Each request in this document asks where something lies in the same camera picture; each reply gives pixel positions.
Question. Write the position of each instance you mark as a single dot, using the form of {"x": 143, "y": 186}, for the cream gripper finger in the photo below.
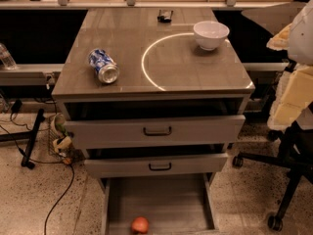
{"x": 280, "y": 41}
{"x": 294, "y": 94}

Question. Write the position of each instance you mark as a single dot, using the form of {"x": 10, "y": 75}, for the red apple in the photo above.
{"x": 140, "y": 225}

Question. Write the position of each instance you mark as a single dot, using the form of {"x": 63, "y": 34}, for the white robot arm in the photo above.
{"x": 301, "y": 37}

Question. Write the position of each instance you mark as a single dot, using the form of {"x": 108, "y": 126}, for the top grey drawer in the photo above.
{"x": 153, "y": 132}

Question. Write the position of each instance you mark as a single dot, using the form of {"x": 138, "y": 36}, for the grey drawer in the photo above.
{"x": 153, "y": 132}
{"x": 151, "y": 166}
{"x": 172, "y": 204}

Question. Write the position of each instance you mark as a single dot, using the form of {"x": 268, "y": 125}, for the middle grey drawer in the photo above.
{"x": 151, "y": 166}

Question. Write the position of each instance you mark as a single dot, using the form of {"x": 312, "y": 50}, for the grey drawer cabinet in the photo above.
{"x": 163, "y": 73}

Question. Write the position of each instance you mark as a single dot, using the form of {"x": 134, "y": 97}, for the bottom grey drawer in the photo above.
{"x": 172, "y": 204}

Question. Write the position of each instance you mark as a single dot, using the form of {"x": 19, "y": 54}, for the black office chair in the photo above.
{"x": 295, "y": 153}

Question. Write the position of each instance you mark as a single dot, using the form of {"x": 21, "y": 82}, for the white ceramic bowl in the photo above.
{"x": 210, "y": 34}

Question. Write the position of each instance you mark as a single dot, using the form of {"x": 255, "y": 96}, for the blue white soda can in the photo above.
{"x": 104, "y": 66}

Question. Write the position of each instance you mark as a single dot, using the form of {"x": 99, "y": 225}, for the black stand leg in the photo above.
{"x": 29, "y": 136}

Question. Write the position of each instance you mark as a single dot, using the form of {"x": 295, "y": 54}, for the clear plastic bottle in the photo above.
{"x": 6, "y": 58}

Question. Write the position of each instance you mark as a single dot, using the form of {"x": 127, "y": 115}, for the wire basket with items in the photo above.
{"x": 62, "y": 144}

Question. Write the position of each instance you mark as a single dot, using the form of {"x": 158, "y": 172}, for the grey side shelf rail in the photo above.
{"x": 31, "y": 74}

